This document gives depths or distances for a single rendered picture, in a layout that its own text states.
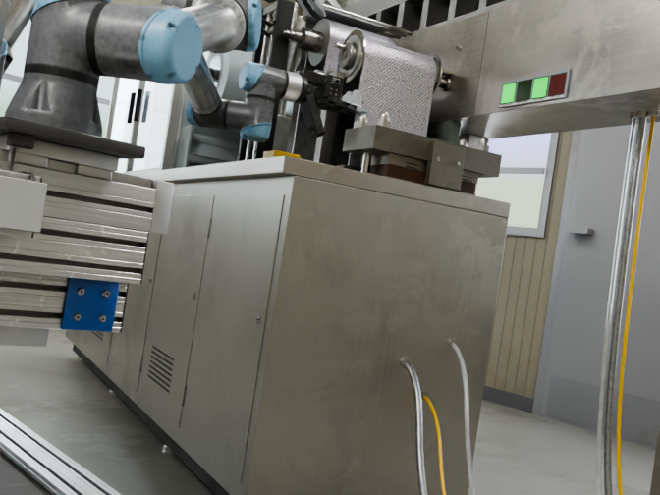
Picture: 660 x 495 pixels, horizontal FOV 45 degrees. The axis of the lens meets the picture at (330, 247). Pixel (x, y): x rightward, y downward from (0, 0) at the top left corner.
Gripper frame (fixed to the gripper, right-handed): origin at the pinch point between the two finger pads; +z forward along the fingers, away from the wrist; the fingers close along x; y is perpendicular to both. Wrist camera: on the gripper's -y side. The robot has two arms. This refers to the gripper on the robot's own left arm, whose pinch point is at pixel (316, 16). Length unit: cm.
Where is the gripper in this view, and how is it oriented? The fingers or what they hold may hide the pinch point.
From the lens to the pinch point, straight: 224.5
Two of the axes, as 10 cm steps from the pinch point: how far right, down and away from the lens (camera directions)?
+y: 6.8, -6.7, 2.8
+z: 5.8, 7.4, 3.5
